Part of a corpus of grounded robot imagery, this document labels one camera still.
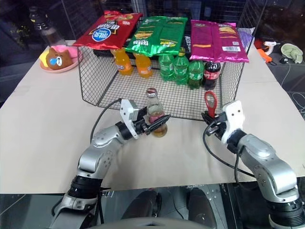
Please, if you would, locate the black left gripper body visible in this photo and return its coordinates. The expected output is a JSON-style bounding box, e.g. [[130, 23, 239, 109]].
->
[[132, 107, 153, 136]]

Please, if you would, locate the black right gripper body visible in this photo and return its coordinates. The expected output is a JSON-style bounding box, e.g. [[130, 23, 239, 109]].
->
[[205, 114, 227, 140]]

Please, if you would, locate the red bottle opener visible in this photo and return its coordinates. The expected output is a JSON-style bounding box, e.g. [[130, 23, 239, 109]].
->
[[204, 90, 218, 118]]

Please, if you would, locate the glass bottle with red cap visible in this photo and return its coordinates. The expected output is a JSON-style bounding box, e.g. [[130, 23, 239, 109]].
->
[[145, 87, 169, 138]]

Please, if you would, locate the dark cola plastic bottle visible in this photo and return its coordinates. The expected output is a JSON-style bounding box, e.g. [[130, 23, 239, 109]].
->
[[202, 61, 223, 91]]

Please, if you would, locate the green soda plastic bottle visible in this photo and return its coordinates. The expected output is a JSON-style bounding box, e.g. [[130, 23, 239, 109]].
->
[[173, 47, 190, 85], [158, 54, 176, 82], [188, 59, 205, 90]]

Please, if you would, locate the orange soda plastic bottle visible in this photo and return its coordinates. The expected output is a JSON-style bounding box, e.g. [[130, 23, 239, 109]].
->
[[111, 49, 134, 76], [132, 52, 154, 78]]

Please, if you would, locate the magenta chips bag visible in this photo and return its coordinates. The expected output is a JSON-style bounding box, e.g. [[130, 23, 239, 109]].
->
[[189, 19, 250, 63]]

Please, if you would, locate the orange plastic object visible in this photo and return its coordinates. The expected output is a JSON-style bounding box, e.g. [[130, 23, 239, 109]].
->
[[256, 48, 273, 63]]

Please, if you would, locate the green chips bag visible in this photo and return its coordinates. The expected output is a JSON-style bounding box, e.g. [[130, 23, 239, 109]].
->
[[124, 16, 189, 58]]

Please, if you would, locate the red chips bag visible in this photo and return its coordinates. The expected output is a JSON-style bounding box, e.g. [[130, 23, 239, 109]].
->
[[72, 10, 143, 51]]

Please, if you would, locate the white glue gun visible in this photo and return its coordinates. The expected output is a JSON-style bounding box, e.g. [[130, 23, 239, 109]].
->
[[263, 41, 283, 56]]

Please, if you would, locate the pink plate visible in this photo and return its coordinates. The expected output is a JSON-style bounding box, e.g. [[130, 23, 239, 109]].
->
[[39, 44, 83, 73]]

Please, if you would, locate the beige paper table cover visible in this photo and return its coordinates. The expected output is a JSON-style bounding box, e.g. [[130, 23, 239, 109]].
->
[[0, 39, 305, 195]]

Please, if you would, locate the brown bear plush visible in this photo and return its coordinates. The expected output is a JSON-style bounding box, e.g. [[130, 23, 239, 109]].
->
[[45, 47, 74, 71]]

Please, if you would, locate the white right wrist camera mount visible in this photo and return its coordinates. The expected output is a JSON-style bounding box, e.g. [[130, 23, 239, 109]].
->
[[220, 100, 246, 146]]

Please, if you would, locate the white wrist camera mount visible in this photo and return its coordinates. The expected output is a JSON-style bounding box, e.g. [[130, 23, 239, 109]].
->
[[220, 100, 246, 146], [120, 99, 142, 140]]

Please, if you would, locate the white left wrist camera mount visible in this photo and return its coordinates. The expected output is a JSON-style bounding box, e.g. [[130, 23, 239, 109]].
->
[[120, 99, 142, 140]]

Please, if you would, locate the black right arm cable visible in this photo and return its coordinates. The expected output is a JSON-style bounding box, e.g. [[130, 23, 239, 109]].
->
[[202, 120, 257, 185]]

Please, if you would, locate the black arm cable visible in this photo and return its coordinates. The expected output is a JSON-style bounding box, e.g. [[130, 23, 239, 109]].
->
[[202, 120, 257, 185], [90, 97, 123, 142]]

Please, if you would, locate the black wire basket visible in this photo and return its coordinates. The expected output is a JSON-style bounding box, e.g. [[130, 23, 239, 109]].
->
[[77, 43, 246, 120]]

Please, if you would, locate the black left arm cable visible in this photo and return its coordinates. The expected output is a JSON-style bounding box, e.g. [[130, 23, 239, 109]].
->
[[90, 97, 123, 142]]

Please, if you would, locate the white thin cable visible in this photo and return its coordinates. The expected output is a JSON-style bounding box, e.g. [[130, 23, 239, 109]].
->
[[280, 62, 305, 109]]

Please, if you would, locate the black wire grid panel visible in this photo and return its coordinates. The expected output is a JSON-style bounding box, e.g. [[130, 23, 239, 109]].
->
[[237, 0, 263, 32]]

